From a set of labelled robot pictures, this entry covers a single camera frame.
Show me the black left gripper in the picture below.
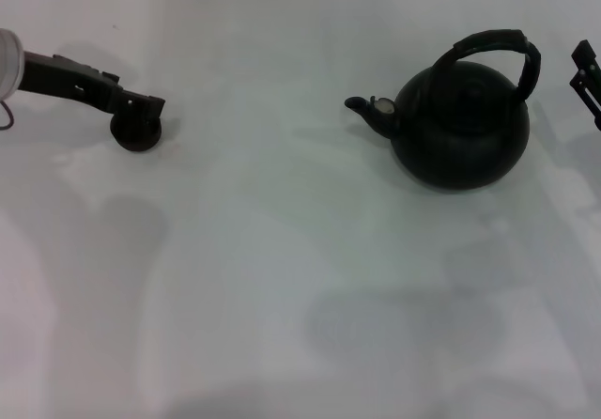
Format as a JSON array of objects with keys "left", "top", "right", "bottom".
[{"left": 18, "top": 51, "right": 166, "bottom": 120}]

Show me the small black teacup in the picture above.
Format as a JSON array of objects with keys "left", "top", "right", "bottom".
[{"left": 110, "top": 113, "right": 163, "bottom": 153}]

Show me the black round teapot with handle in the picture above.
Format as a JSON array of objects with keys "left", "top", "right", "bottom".
[{"left": 344, "top": 27, "right": 542, "bottom": 194}]

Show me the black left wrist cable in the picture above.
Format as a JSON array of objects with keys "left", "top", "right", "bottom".
[{"left": 0, "top": 99, "right": 16, "bottom": 133}]

